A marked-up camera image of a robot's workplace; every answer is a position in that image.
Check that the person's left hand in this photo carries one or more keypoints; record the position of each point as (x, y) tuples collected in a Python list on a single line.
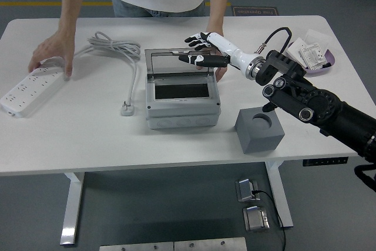
[(214, 27)]

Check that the person's right hand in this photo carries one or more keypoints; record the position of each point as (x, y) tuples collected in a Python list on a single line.
[(55, 48)]

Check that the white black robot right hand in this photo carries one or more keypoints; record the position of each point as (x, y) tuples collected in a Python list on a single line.
[(232, 51)]

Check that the white power strip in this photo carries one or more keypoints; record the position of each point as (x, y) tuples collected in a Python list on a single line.
[(26, 89)]

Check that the transparent hinged box lid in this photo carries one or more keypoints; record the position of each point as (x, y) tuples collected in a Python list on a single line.
[(164, 66)]

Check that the grey electrical enclosure box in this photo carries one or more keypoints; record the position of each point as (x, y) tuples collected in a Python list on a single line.
[(182, 105)]

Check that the person's right forearm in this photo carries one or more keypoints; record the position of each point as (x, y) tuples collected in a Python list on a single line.
[(70, 4)]

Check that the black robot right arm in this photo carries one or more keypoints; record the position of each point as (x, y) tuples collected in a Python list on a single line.
[(323, 107)]

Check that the dark floor sign with lettering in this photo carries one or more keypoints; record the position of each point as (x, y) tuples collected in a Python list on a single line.
[(255, 11)]

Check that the white printed socket panel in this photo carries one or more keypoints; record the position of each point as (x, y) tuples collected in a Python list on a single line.
[(312, 57)]

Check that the clear bag with white panel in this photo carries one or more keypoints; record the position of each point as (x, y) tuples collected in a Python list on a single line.
[(318, 37)]

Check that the purple plastic tray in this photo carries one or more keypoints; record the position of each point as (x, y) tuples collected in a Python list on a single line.
[(323, 71)]

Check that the grey block with round hole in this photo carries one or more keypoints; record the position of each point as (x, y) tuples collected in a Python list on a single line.
[(258, 142)]

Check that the small black part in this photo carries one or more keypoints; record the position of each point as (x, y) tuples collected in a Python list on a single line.
[(326, 64)]

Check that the silver floor socket with plug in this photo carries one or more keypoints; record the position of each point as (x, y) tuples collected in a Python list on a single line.
[(245, 190)]

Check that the black table control panel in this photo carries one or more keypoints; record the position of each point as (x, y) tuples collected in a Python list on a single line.
[(323, 162)]

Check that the white table leg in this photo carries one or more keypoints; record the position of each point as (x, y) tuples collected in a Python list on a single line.
[(72, 204), (279, 192)]

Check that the grey metal plate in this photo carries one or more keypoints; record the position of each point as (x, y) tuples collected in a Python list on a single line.
[(135, 247), (210, 245)]

